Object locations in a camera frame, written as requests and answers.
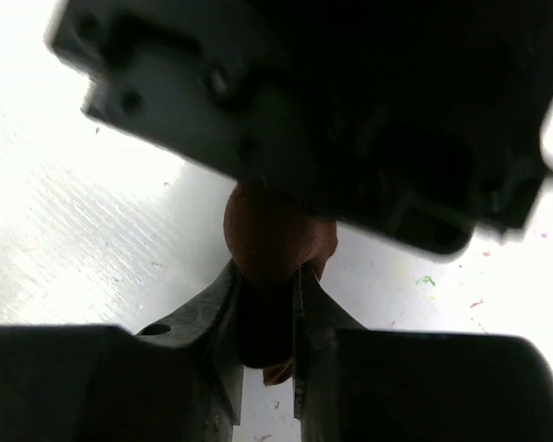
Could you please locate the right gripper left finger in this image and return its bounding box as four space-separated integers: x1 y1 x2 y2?
0 264 243 441

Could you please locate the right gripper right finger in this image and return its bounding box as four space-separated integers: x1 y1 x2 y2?
293 269 553 441

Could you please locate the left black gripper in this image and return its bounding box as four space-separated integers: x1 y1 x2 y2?
47 0 553 255

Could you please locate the dark brown sock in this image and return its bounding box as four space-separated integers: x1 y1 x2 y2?
223 182 338 387

